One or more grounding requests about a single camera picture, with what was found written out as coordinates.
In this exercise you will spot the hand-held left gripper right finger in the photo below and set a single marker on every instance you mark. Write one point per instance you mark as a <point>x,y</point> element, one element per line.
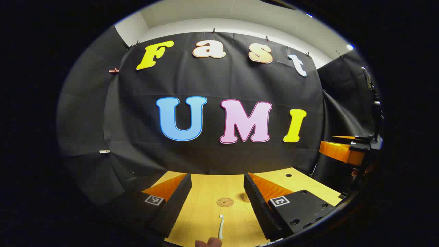
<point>257,202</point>

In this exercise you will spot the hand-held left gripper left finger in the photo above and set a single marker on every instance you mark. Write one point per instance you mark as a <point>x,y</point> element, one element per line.
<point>176,202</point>

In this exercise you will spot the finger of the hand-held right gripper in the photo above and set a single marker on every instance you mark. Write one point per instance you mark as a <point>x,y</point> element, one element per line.
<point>343,137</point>
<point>339,152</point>

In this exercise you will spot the beige cup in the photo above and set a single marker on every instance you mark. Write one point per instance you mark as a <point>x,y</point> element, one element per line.
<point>246,197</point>

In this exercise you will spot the round wooden coaster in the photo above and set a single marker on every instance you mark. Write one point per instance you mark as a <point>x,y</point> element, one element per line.
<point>225,202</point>

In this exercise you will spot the light green toothbrush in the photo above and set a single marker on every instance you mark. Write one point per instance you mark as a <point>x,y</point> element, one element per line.
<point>221,226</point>

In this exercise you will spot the wooden desktop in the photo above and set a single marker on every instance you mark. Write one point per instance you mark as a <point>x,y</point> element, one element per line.
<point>205,206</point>

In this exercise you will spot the black backdrop cloth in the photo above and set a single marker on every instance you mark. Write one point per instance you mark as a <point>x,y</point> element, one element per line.
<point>212,82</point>

